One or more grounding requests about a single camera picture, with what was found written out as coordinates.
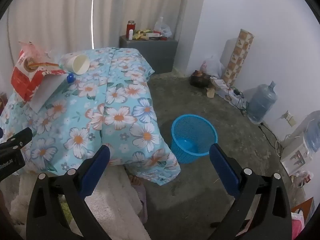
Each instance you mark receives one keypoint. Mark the blue floral cloth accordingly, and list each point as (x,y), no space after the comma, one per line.
(120,100)

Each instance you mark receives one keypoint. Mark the wall socket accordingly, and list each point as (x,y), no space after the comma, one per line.
(288,118)

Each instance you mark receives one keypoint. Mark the pink bag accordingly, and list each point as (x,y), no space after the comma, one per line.
(297,226)

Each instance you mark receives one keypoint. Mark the blue water jug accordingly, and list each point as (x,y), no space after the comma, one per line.
(312,132)
(261,102)

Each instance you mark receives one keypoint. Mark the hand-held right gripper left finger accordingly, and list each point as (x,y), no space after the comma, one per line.
(97,170)

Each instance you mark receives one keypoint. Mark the small white bottle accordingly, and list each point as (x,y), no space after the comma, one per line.
(131,34)

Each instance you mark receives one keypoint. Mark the white curtain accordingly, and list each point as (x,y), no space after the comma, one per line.
(50,12)

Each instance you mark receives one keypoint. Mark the white paper cup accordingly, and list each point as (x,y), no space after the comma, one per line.
(77,63)

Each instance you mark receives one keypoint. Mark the purple slipper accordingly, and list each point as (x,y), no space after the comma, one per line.
(143,200)

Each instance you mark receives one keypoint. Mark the pile of yellow snack packets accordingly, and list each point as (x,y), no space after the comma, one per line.
(143,34)

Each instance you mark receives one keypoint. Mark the clear bottle with blue cap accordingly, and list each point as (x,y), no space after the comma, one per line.
(70,78)

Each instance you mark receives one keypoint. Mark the white water dispenser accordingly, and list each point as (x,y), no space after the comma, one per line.
(295,152)

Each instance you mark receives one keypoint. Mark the blue plastic wastebasket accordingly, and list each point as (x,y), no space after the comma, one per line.
(185,150)

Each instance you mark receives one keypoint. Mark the orange carton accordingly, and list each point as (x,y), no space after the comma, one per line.
(306,205)

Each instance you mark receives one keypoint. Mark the clear plastic bag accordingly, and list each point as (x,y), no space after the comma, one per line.
(163,28)

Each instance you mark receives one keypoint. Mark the brown cardboard scrap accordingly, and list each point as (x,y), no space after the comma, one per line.
(210,92)

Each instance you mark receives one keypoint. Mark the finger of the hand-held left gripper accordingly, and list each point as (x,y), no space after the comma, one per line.
(17,138)

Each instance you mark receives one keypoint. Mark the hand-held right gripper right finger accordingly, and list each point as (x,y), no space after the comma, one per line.
(223,170)

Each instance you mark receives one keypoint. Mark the flat printed carton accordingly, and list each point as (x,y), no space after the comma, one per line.
(222,87)

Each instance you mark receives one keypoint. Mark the red thermos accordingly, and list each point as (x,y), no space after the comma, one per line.
(130,26)

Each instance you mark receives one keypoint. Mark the patterned wallpaper roll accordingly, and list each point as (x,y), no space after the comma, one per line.
(238,55)

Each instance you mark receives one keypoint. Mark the person's foot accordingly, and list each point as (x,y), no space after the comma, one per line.
(136,180)

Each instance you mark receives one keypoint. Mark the red and white paper bag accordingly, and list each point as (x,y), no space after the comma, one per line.
(47,90)

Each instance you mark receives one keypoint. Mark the green fuzzy cloth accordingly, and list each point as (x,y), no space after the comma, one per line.
(65,206)

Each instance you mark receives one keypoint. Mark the white plastic bag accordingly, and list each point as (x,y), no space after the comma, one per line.
(211,65)

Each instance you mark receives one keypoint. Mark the grey cabinet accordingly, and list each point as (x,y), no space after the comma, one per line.
(150,55)

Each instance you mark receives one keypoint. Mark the white fluffy cloth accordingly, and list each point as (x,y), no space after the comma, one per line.
(110,205)

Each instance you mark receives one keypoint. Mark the dark box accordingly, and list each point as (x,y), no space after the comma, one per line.
(200,81)

